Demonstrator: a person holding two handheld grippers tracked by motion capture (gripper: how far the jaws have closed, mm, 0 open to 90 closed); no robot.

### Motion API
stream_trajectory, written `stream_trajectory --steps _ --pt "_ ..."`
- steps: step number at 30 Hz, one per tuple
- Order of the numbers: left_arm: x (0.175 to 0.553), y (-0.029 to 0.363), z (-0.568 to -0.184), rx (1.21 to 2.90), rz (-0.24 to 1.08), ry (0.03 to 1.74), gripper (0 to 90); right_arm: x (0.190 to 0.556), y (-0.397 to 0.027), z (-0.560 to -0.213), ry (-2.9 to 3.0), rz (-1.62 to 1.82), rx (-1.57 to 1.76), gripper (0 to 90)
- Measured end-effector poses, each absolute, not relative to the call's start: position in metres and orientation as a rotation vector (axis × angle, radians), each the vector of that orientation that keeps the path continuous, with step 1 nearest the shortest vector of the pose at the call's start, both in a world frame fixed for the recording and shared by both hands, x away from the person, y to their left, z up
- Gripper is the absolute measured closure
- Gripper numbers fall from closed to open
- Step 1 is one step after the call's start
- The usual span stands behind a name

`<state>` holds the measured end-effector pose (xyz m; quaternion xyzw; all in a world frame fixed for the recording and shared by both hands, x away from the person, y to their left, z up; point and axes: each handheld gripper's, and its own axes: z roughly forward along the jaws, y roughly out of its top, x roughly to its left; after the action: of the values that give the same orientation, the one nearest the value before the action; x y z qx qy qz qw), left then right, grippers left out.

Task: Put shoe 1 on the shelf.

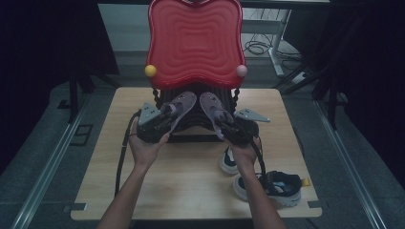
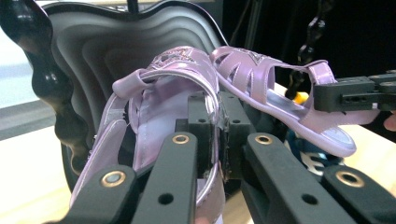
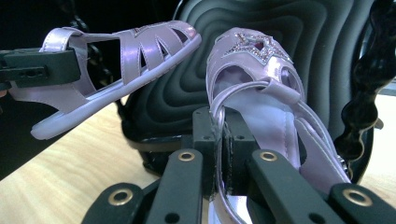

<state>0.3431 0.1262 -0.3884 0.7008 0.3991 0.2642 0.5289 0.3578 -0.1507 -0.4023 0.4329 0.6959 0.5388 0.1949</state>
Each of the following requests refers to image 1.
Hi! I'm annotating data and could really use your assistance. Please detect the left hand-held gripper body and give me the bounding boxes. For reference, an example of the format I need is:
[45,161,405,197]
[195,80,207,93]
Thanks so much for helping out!
[137,102,180,144]

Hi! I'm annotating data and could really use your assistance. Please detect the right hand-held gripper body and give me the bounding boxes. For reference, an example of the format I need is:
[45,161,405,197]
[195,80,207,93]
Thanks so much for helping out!
[223,108,271,148]

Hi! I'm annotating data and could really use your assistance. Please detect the purple sandal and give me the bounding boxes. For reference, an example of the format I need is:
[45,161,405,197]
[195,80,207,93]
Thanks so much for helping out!
[199,92,235,141]
[160,91,198,134]

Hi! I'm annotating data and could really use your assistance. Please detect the navy and white sneaker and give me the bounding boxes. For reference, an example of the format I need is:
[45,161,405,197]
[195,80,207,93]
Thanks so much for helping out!
[232,170,311,208]
[219,146,241,176]

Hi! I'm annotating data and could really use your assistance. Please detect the red and black shoe rack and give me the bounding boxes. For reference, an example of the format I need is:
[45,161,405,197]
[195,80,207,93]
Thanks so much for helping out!
[144,0,248,144]

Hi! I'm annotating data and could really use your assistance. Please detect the person's right hand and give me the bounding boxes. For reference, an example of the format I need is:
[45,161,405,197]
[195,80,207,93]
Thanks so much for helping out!
[227,138,263,175]

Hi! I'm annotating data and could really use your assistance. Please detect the person's left hand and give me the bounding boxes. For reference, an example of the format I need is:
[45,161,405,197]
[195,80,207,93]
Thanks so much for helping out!
[128,122,171,170]

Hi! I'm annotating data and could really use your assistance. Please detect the white power strip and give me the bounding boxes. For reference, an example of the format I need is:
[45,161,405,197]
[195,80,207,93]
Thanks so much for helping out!
[290,71,311,85]

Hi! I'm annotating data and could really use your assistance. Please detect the black metal stand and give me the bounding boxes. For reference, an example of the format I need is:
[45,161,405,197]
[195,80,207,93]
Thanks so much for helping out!
[56,67,122,125]

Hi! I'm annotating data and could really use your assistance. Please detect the black tripod stand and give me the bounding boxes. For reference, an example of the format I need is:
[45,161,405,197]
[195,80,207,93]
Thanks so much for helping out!
[271,56,348,132]

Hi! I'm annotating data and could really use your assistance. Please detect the dark curtain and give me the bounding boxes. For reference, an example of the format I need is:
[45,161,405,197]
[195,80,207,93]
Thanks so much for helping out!
[283,0,405,189]
[0,0,120,176]

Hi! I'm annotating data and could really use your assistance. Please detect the metal floor rail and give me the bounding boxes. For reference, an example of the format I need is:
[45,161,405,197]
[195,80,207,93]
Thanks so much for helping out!
[313,99,388,229]
[11,94,92,229]

